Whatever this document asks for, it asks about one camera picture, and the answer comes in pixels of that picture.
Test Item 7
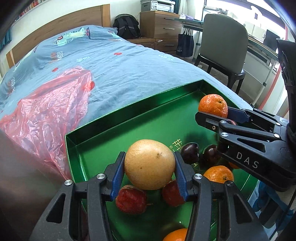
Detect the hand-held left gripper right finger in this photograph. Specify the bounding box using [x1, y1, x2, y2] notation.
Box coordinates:
[173, 152, 270, 241]

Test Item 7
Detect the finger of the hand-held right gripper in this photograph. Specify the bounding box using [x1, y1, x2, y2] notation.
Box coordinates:
[227, 107, 289, 137]
[195, 111, 288, 152]

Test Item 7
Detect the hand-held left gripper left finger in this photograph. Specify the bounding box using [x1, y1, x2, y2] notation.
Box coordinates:
[29, 151, 126, 241]

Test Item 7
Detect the dark purple plum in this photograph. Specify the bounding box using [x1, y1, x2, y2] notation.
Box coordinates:
[180, 142, 200, 165]
[200, 144, 221, 167]

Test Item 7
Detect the yellow round pear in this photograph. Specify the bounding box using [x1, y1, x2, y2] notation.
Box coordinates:
[124, 139, 176, 191]

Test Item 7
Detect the green shallow box tray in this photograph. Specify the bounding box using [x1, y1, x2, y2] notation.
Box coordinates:
[65, 79, 258, 241]

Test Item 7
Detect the grey chair with black legs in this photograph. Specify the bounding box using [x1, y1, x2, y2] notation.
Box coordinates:
[194, 13, 249, 94]

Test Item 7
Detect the dark tote bag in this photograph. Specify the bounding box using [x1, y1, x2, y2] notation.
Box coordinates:
[176, 29, 194, 58]

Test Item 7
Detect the black monitor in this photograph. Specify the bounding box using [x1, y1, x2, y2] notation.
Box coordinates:
[264, 30, 281, 46]

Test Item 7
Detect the pink plastic sheet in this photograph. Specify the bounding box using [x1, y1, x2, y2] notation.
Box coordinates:
[0, 66, 93, 180]

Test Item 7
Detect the glass desk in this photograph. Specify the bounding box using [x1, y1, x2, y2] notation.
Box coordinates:
[179, 14, 281, 63]

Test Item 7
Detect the wooden drawer cabinet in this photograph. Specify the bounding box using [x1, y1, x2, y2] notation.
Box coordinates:
[126, 10, 183, 56]

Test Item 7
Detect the window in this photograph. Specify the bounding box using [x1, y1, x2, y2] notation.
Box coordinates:
[205, 0, 287, 35]

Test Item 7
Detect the teal curtain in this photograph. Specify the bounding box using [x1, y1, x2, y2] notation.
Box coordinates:
[0, 28, 12, 47]
[174, 0, 185, 14]

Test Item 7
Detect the white and grey printer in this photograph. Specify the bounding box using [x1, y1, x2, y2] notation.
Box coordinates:
[140, 0, 176, 12]

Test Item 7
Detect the black backpack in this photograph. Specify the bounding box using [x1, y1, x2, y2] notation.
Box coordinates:
[112, 14, 141, 39]

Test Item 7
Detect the wooden headboard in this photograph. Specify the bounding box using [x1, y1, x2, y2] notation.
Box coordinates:
[6, 4, 111, 69]

